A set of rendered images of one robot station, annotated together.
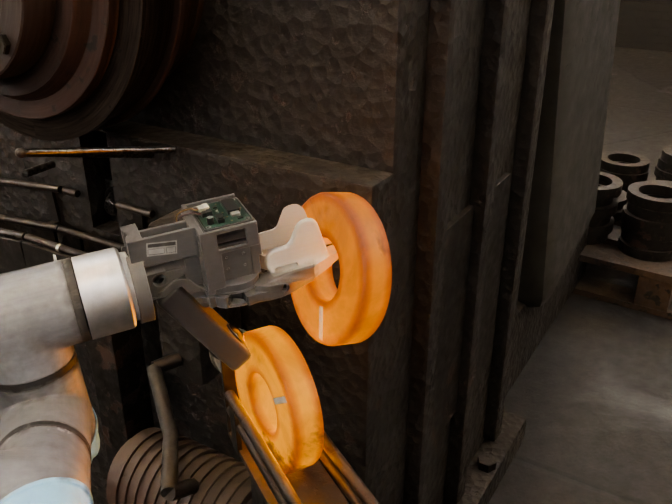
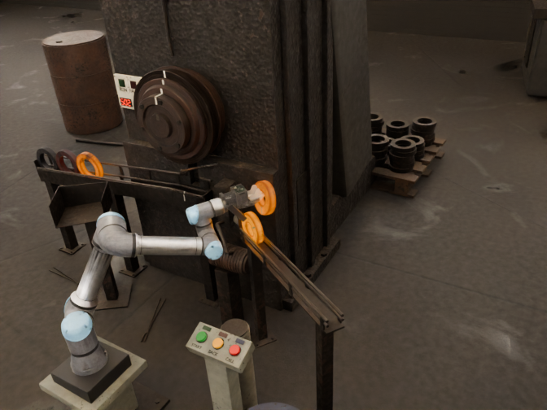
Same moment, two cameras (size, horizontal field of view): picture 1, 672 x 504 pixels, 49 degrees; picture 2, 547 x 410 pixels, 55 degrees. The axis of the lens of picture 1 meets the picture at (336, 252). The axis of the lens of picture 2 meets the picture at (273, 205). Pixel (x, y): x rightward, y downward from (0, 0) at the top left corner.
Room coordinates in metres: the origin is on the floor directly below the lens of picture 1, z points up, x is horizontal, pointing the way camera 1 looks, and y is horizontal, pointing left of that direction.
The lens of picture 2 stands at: (-1.36, -0.05, 2.06)
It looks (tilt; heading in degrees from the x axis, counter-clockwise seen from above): 32 degrees down; 0
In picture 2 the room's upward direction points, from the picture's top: 4 degrees counter-clockwise
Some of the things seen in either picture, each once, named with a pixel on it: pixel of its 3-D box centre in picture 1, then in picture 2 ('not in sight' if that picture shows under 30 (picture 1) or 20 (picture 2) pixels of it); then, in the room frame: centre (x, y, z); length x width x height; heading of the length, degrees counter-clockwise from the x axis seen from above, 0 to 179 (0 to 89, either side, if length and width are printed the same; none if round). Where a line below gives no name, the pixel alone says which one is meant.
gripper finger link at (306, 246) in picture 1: (308, 245); (257, 194); (0.63, 0.03, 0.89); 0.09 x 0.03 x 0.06; 114
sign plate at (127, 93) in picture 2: not in sight; (136, 93); (1.29, 0.64, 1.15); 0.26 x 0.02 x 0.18; 59
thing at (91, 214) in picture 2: not in sight; (95, 249); (1.03, 0.97, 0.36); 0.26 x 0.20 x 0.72; 94
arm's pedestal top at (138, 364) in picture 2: not in sight; (94, 374); (0.21, 0.78, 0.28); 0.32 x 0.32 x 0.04; 57
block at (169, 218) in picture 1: (199, 293); (227, 202); (0.91, 0.19, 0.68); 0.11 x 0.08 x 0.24; 149
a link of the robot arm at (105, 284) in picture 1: (107, 290); (216, 206); (0.58, 0.20, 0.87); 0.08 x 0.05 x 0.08; 24
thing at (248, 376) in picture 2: not in sight; (240, 371); (0.20, 0.15, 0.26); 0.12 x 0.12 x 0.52
